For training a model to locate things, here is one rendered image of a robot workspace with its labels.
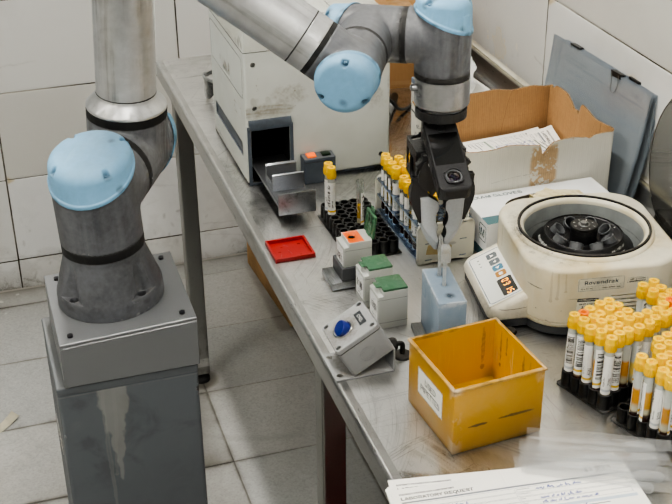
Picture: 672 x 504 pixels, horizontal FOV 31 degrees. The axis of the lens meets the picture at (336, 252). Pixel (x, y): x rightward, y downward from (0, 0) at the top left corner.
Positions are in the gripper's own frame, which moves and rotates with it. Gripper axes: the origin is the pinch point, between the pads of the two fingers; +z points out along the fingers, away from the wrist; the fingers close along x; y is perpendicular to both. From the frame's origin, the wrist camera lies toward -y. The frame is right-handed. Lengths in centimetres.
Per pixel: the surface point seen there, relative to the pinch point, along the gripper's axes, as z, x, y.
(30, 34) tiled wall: 25, 68, 181
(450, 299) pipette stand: 5.2, 0.1, -7.0
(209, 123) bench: 15, 27, 86
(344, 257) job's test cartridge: 9.8, 11.0, 15.6
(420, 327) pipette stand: 14.2, 2.4, 0.5
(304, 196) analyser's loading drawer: 10.2, 13.9, 38.6
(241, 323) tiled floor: 103, 18, 147
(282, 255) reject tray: 15.0, 19.3, 27.4
